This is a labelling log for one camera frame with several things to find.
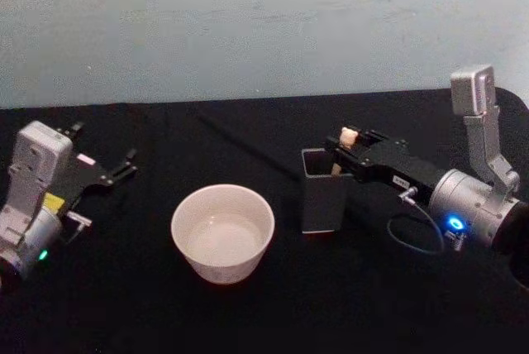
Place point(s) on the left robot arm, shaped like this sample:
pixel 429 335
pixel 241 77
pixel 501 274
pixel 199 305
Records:
pixel 35 164

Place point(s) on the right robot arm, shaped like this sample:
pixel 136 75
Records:
pixel 475 201

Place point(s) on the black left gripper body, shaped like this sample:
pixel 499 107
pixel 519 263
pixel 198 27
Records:
pixel 84 176

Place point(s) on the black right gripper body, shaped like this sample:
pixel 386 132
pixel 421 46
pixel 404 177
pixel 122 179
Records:
pixel 396 170

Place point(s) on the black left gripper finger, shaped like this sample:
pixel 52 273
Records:
pixel 73 128
pixel 124 170

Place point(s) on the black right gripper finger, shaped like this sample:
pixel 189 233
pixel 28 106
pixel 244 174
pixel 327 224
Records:
pixel 374 137
pixel 349 161

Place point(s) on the black table cloth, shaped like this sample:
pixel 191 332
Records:
pixel 124 312

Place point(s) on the black rectangular holder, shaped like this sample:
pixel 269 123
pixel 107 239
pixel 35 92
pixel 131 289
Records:
pixel 322 205

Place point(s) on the wooden stick with cream head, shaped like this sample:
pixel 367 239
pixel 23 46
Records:
pixel 349 137

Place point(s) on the white ceramic bowl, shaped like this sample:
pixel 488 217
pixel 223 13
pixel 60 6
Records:
pixel 223 234

